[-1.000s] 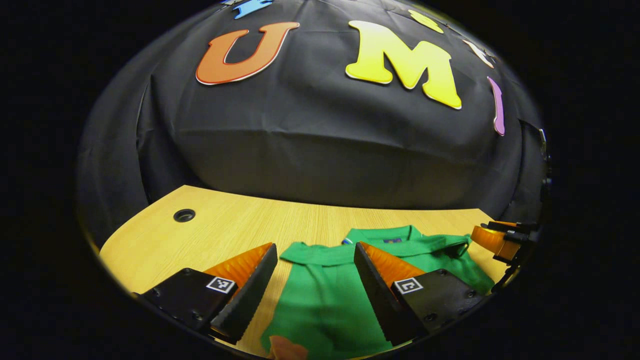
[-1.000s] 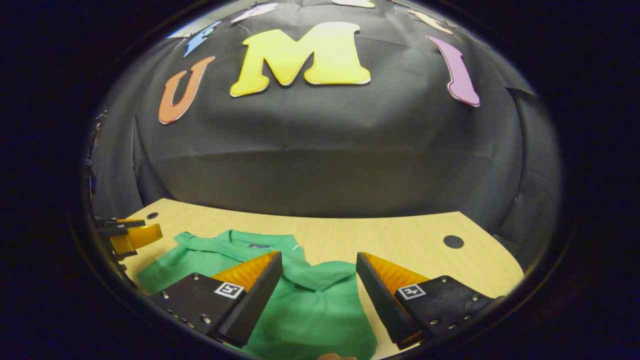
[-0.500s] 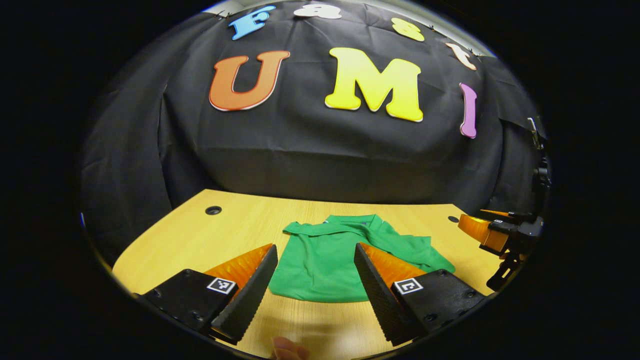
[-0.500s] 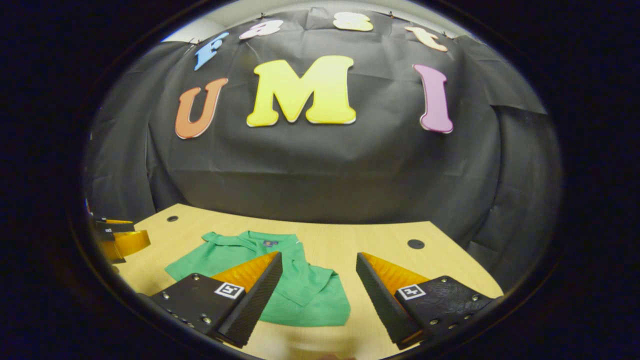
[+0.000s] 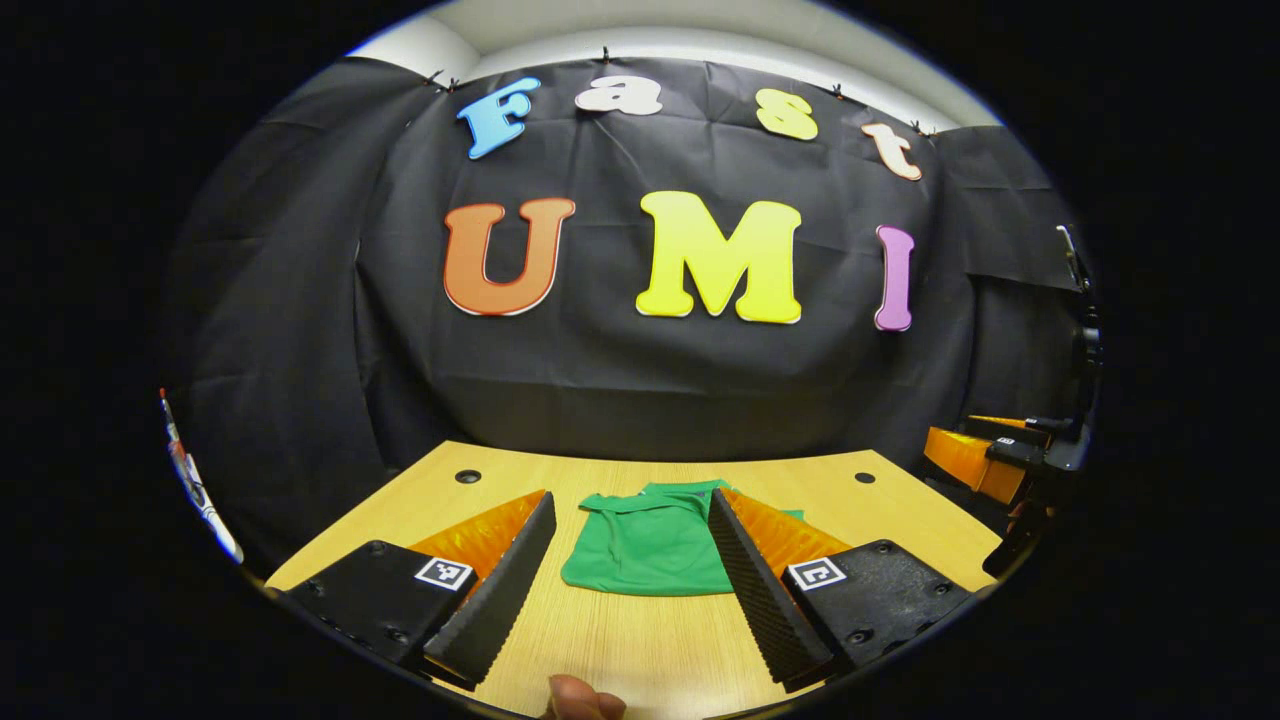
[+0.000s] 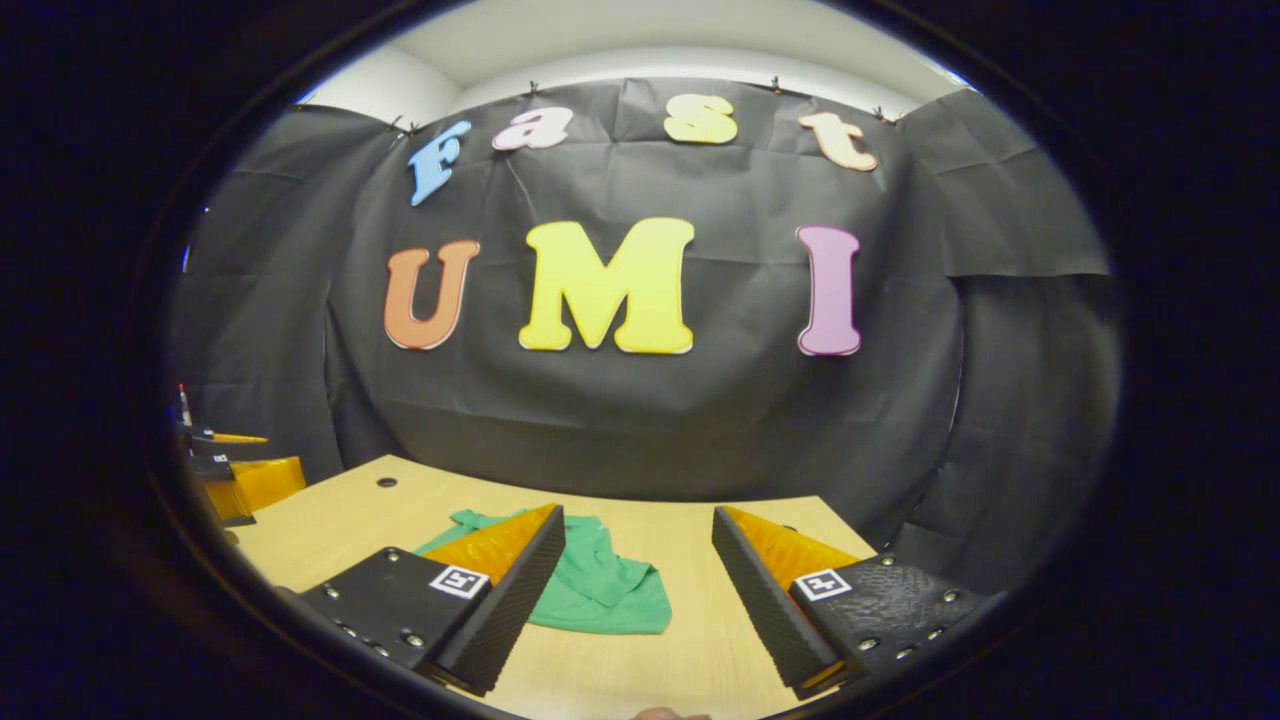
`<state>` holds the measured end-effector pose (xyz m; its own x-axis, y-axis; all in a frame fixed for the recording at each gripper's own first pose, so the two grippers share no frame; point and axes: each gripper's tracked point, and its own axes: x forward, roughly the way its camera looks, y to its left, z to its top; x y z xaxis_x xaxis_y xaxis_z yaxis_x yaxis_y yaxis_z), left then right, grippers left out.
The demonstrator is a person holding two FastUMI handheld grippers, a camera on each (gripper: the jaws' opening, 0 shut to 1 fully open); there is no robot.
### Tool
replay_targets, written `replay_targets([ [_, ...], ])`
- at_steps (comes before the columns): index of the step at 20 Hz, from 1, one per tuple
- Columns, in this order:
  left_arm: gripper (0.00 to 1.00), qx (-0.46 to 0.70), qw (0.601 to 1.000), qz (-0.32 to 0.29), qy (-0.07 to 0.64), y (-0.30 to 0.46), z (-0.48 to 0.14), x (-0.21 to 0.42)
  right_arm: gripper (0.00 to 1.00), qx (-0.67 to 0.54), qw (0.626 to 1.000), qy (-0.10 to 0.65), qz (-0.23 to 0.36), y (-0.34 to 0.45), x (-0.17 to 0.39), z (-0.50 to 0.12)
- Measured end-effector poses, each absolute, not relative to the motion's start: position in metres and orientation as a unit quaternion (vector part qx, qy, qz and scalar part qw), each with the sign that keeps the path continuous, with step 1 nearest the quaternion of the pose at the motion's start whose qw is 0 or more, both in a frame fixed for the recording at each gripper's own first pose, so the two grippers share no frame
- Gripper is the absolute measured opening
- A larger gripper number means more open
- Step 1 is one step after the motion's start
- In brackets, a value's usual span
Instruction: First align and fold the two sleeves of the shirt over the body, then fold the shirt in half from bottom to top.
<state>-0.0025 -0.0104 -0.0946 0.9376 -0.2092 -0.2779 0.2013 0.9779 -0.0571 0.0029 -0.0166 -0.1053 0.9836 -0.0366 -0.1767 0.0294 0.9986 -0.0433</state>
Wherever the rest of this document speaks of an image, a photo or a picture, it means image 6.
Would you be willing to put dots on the red capped bottle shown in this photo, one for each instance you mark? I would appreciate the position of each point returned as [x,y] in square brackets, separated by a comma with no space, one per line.
[185,405]

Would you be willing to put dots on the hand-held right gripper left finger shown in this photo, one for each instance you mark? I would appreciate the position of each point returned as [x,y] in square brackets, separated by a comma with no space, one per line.
[505,600]

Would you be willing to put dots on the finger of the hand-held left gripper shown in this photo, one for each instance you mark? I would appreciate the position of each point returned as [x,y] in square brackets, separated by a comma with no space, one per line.
[265,485]
[235,438]

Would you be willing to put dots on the green T-shirt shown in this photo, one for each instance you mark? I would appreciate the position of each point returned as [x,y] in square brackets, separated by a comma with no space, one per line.
[600,590]

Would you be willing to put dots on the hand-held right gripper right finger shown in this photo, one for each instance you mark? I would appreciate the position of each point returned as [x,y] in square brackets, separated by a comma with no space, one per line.
[770,600]

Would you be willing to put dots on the black backdrop cloth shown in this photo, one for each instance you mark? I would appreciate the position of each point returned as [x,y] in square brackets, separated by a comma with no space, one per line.
[700,420]

